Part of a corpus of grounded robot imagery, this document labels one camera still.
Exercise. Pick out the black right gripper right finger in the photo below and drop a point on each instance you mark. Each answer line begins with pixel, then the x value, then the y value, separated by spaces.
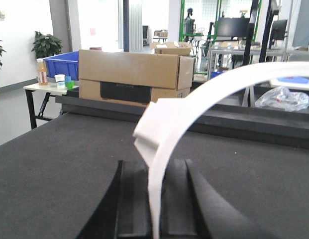
pixel 192 209

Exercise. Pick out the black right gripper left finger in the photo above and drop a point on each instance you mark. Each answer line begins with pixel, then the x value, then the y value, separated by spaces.
pixel 123 212

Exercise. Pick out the white curved clamp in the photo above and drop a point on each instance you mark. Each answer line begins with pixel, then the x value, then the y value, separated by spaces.
pixel 164 122

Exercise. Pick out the blue bin on side table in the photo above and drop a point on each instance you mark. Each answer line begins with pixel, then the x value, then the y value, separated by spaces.
pixel 65 63

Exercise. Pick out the large cardboard box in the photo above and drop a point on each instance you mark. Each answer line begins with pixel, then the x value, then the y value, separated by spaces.
pixel 133 78

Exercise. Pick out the green and blue cups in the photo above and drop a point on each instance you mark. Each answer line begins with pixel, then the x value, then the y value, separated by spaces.
pixel 69 83

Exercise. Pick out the clear plastic bag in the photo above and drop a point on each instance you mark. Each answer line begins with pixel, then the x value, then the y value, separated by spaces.
pixel 282 98

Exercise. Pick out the white folding side table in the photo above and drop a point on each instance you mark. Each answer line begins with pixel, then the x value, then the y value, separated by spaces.
pixel 51 91

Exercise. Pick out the white paper cup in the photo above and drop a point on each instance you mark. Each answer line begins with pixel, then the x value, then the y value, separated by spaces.
pixel 60 80

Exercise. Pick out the small cardboard box behind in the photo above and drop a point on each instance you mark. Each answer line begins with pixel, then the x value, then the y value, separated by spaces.
pixel 175 48

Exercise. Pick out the blue tray with red block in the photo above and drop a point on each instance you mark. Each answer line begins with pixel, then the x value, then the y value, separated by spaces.
pixel 294 80

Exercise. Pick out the orange drink bottle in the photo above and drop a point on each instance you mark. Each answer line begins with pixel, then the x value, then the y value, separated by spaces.
pixel 42 72

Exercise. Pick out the green potted plant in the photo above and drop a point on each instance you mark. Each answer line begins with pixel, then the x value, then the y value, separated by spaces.
pixel 46 45

